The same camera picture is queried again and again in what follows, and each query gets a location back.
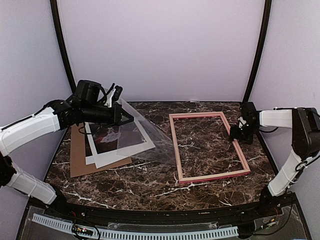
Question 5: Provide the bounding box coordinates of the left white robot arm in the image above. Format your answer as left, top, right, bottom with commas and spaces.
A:
0, 80, 134, 218

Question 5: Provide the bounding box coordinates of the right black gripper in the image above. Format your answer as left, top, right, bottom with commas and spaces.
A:
228, 122, 260, 145

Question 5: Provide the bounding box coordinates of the right black corner post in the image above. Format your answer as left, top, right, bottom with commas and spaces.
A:
242, 0, 272, 103

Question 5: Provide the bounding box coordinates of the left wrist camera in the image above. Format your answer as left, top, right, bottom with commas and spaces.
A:
104, 83, 123, 108

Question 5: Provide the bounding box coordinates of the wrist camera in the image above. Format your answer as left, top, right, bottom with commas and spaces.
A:
238, 116, 247, 129
104, 83, 123, 108

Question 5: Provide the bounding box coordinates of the brown cardboard backing board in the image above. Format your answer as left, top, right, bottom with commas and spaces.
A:
70, 124, 133, 178

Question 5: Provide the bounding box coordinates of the clear acrylic sheet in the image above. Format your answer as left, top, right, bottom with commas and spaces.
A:
116, 98, 176, 166

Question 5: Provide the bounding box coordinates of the pink wooden picture frame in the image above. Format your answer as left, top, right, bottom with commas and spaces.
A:
169, 111, 251, 184

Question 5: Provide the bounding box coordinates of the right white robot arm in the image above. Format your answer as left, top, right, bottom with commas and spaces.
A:
229, 102, 320, 197

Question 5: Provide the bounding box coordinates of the white mat paper sheet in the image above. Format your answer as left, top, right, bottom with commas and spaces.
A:
85, 145, 95, 165

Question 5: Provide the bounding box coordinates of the black corner post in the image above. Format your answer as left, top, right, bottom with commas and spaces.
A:
242, 0, 272, 103
49, 0, 77, 94

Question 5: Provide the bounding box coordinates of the white slotted cable duct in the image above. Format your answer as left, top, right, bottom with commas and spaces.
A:
31, 213, 239, 240

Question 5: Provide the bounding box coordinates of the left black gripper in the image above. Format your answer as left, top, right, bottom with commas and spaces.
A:
81, 103, 134, 128

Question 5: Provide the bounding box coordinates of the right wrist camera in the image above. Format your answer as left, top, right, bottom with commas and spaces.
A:
238, 116, 247, 129

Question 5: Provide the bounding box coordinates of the photo print white border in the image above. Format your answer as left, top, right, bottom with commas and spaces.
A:
85, 119, 155, 169

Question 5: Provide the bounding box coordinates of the black front table rail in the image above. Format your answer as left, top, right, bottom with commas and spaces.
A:
57, 202, 282, 226

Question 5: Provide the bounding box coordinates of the left black corner post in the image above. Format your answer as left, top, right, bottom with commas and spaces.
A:
49, 0, 77, 94

